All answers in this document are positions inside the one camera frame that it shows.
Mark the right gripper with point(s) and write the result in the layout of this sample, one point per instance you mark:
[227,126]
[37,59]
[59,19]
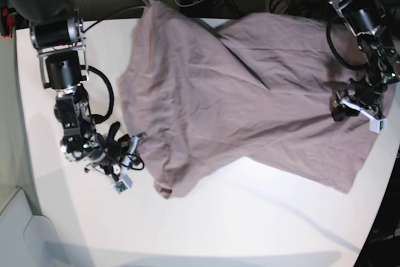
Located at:
[105,151]

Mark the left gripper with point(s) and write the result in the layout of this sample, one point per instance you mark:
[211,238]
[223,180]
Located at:
[361,94]

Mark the mauve t-shirt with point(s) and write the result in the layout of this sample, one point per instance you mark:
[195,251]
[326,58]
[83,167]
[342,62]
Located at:
[260,87]

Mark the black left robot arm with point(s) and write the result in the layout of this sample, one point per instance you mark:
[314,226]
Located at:
[367,22]

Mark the red and black clamp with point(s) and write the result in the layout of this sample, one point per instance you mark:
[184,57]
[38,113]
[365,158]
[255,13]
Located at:
[8,20]

